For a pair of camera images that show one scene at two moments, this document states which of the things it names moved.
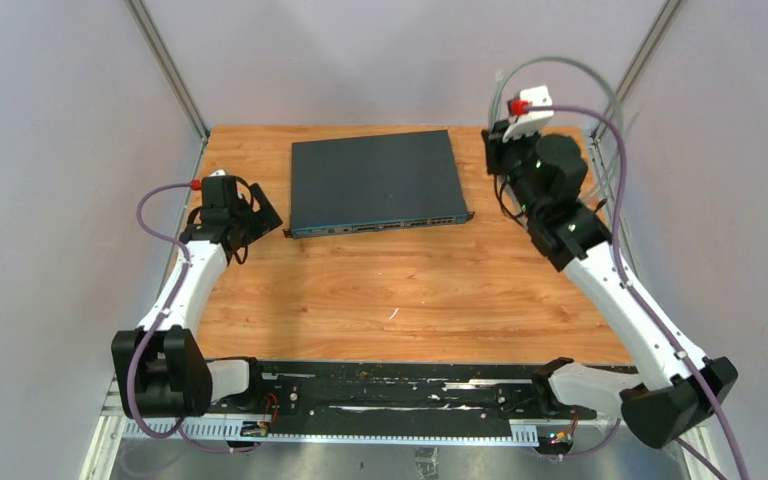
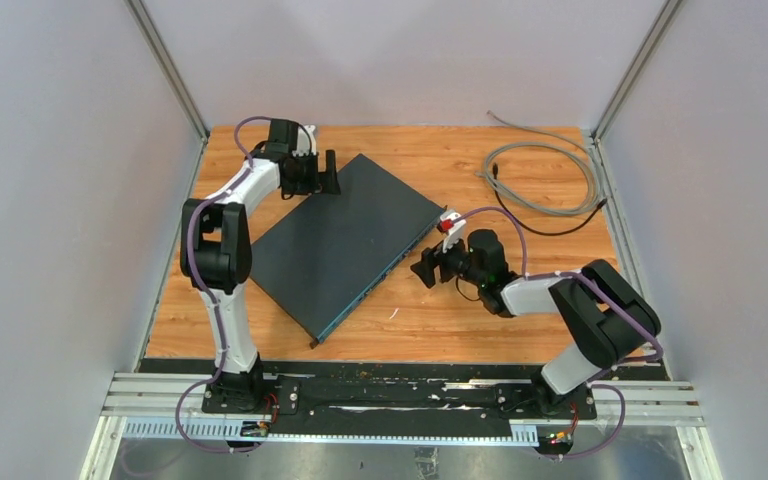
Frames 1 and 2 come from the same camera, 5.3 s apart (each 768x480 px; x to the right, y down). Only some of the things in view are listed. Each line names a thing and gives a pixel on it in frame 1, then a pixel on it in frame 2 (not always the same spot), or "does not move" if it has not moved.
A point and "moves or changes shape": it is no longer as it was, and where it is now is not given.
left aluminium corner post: [165, 66] does not move
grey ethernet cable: [587, 69] moves or changes shape
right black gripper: [496, 147] → [432, 258]
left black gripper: [263, 220] → [319, 182]
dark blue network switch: [374, 183] → [324, 255]
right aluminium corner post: [664, 20] does not move
